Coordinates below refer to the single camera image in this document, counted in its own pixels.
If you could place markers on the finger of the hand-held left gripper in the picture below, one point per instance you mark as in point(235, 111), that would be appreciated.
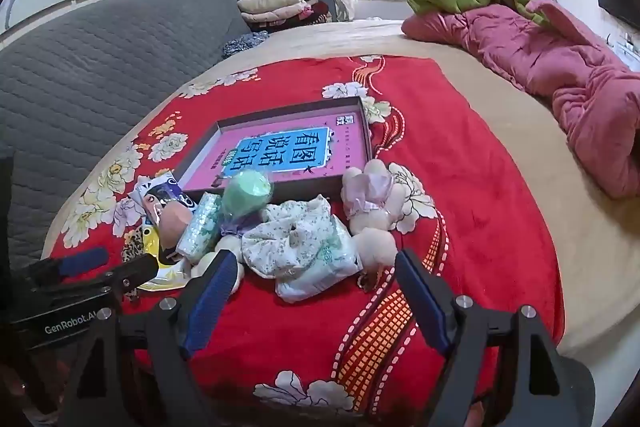
point(82, 259)
point(135, 272)

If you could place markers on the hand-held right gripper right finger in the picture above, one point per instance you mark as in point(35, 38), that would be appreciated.
point(425, 302)

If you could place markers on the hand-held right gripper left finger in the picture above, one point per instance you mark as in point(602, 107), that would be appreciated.
point(210, 302)

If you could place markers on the leopard print scrunchie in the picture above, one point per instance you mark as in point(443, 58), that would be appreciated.
point(132, 247)

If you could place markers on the yellow cartoon wet wipes pack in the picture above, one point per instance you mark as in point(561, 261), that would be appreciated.
point(162, 269)

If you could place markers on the plush bear purple dress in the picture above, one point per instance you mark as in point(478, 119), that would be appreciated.
point(227, 243)

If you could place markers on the pink makeup sponge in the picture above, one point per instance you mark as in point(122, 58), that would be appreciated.
point(175, 224)

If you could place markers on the white floral scrunchie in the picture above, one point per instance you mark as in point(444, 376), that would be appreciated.
point(290, 232)

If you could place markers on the green makeup sponge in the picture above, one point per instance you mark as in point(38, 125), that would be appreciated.
point(247, 197)

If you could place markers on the plush bear pink dress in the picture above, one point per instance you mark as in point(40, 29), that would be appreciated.
point(370, 202)

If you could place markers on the shallow grey box pink print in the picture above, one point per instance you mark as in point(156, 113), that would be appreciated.
point(280, 147)

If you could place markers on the red floral blanket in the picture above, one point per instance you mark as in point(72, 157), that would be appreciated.
point(280, 332)

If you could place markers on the grey quilted headboard cover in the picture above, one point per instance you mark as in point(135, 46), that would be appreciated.
point(100, 72)

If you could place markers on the blue patterned cloth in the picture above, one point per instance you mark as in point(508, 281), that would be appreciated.
point(242, 43)

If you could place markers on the pink quilt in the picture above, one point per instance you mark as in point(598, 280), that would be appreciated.
point(550, 57)

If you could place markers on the stack of folded clothes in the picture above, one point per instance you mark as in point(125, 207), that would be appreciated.
point(280, 7)

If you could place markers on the cluttered white cabinet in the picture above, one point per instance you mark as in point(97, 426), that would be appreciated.
point(627, 49)

